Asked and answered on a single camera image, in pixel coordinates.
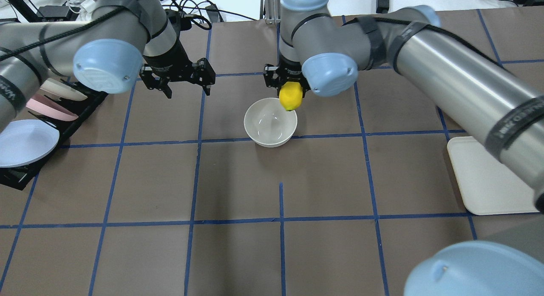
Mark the aluminium frame post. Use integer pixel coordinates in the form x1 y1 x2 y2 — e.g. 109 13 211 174
260 0 281 25

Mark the cream plate in rack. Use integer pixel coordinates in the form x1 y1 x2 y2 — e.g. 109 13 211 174
40 78 88 102

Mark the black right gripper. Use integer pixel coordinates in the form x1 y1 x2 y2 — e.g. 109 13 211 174
263 62 311 92

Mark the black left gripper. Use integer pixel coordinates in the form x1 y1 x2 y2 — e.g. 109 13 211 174
139 41 216 100

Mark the black plate rack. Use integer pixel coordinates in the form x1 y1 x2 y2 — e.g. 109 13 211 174
0 79 107 190

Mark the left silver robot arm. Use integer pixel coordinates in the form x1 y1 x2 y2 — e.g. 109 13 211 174
0 0 216 129

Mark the cream ceramic bowl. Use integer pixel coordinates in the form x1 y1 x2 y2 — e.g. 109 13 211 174
243 97 298 148

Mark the light blue plate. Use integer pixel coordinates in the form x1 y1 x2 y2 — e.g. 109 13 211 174
0 120 60 168

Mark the cream rectangular tray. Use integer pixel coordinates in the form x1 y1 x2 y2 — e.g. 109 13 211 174
447 137 538 215

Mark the pink plate in rack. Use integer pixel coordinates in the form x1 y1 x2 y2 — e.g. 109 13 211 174
25 94 79 122

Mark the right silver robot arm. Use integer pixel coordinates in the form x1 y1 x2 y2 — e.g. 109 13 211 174
230 68 543 296

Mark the yellow lemon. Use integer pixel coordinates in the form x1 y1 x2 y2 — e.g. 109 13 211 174
278 81 303 111

